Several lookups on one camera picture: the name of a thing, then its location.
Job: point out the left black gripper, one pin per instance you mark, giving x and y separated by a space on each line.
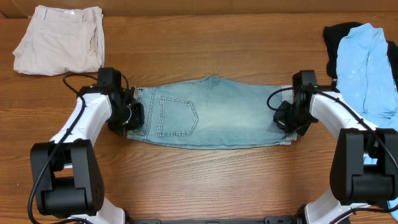
131 116

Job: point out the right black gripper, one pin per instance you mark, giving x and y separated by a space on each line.
285 115

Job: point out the light blue denim shorts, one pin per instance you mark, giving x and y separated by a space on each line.
212 113

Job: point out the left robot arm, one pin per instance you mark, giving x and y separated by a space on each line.
67 179

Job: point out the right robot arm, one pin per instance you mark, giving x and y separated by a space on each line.
363 173

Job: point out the light blue shirt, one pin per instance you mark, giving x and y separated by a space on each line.
364 73

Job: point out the black garment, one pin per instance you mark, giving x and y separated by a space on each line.
332 36

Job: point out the folded beige trousers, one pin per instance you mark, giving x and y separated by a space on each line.
58 41

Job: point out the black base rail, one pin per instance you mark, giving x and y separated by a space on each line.
211 221

